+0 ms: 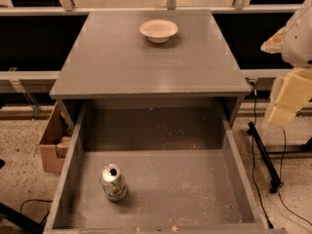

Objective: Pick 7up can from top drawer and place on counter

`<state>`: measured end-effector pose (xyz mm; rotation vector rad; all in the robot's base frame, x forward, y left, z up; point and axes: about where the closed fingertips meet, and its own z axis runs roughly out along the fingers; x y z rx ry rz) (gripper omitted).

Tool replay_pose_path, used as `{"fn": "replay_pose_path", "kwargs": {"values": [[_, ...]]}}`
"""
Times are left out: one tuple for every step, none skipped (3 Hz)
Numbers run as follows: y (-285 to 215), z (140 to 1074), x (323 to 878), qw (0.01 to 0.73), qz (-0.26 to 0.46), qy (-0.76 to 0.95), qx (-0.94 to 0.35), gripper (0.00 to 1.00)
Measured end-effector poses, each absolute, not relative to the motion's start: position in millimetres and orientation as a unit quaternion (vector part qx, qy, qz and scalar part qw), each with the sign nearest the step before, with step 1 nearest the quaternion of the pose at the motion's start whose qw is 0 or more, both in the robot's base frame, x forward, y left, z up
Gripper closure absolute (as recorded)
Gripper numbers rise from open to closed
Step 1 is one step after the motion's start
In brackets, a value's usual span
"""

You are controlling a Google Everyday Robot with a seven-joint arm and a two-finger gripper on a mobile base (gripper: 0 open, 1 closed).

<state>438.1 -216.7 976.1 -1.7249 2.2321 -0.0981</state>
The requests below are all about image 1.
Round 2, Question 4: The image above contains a metal window rail frame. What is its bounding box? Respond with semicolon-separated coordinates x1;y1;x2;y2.
0;0;312;95

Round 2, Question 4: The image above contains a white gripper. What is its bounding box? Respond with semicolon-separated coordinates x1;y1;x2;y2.
260;0;312;128

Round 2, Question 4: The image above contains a black stand leg left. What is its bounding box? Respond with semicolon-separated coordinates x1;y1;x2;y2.
0;203;44;234

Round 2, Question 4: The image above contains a white paper bowl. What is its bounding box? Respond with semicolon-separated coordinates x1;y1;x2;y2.
139;19;178;43

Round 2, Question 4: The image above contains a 7up soda can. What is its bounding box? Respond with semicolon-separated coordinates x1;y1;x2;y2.
99;164;128;202

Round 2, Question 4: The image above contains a black cable right floor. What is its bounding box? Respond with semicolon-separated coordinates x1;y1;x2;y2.
249;78;312;229

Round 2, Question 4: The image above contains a black cable floor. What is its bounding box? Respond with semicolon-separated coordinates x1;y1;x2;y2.
19;198;53;227
249;78;312;229

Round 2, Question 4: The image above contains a black stand leg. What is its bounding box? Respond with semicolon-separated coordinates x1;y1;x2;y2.
0;203;44;234
248;122;282;193

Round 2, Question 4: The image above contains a grey open top drawer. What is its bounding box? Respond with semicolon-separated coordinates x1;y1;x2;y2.
44;102;287;234

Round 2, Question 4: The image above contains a grey wooden cabinet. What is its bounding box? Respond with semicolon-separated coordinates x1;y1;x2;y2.
49;9;253;134

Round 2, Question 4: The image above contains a brown cardboard box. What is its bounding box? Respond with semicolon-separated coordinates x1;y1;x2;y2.
38;103;71;173

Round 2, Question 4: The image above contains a metal bracket left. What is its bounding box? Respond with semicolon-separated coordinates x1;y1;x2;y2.
9;67;41;120

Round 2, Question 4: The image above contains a black cable left floor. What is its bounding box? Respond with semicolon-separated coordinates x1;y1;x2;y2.
19;198;53;227

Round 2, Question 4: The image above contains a black stand leg right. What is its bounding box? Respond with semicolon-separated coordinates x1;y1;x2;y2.
248;122;282;193

